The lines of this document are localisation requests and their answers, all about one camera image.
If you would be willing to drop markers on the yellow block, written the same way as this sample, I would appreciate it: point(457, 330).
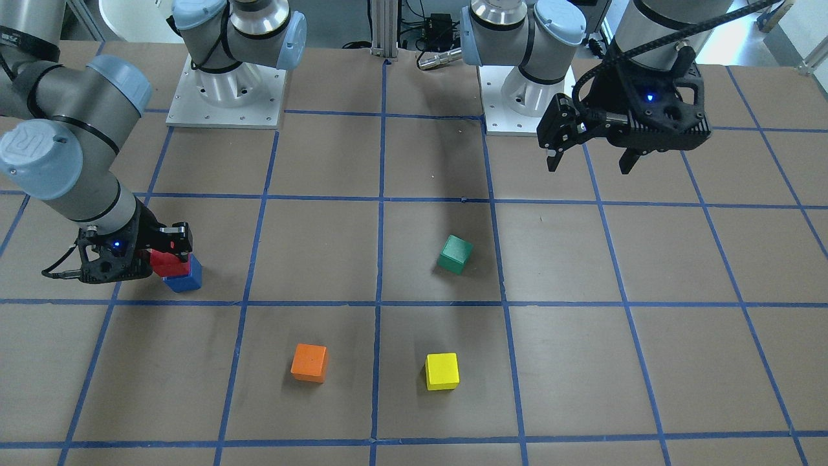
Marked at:
point(442, 371)

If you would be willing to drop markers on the blue block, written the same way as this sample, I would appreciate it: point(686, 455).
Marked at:
point(193, 280)

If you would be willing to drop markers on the aluminium frame post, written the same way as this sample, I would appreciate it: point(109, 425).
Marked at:
point(385, 27)

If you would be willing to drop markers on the red block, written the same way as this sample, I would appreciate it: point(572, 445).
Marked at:
point(166, 264)

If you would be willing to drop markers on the green block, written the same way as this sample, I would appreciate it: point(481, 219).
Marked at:
point(455, 254)

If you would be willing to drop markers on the orange block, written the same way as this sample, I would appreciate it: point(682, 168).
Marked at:
point(310, 363)

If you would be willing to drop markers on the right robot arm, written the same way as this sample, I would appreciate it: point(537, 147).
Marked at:
point(73, 123)

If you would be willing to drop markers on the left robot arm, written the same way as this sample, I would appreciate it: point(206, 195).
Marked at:
point(540, 38)

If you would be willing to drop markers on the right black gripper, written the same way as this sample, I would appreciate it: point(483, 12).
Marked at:
point(141, 235)

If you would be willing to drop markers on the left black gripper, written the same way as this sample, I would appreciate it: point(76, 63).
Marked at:
point(613, 96)

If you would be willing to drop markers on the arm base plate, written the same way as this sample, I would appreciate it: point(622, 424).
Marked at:
point(249, 97)
point(513, 106)

